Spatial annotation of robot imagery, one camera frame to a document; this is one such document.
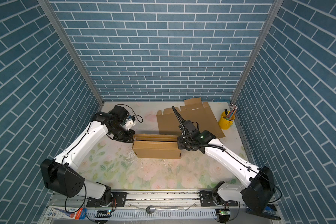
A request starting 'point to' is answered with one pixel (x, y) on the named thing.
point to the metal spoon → (151, 209)
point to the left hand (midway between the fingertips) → (133, 140)
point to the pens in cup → (230, 114)
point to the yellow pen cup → (226, 122)
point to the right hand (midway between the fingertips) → (177, 141)
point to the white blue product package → (66, 213)
